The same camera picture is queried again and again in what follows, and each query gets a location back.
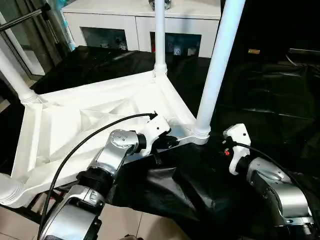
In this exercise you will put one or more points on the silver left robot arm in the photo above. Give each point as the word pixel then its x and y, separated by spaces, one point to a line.
pixel 112 150

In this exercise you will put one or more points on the white glass-door cabinet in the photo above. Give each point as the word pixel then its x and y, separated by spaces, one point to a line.
pixel 112 20

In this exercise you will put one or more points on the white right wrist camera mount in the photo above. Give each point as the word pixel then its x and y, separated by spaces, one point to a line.
pixel 237 135

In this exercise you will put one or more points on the white plastic table top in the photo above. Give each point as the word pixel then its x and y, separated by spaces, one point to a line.
pixel 75 112

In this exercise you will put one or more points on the black fabric backdrop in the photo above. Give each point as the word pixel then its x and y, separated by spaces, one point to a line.
pixel 275 22

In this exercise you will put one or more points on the grey metal tripod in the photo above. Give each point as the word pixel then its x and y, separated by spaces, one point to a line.
pixel 25 30

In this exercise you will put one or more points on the dark horizontal bar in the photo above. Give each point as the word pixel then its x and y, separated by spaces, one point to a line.
pixel 303 52

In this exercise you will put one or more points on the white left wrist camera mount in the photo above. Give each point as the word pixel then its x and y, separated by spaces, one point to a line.
pixel 157 127

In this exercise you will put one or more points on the teal printed plastic sheet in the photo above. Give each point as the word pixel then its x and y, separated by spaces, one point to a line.
pixel 68 30

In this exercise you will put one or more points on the black folding table frame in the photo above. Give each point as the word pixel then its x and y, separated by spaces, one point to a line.
pixel 32 205

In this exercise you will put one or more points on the small tan label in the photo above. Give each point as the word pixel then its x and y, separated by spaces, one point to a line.
pixel 253 51

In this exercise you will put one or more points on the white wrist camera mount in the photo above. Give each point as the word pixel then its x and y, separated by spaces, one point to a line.
pixel 237 135
pixel 157 127

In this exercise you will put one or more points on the black bundle in clear bag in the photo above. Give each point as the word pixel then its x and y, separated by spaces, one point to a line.
pixel 152 2

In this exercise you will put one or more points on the black plastic mat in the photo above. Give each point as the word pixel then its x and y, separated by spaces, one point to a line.
pixel 262 100

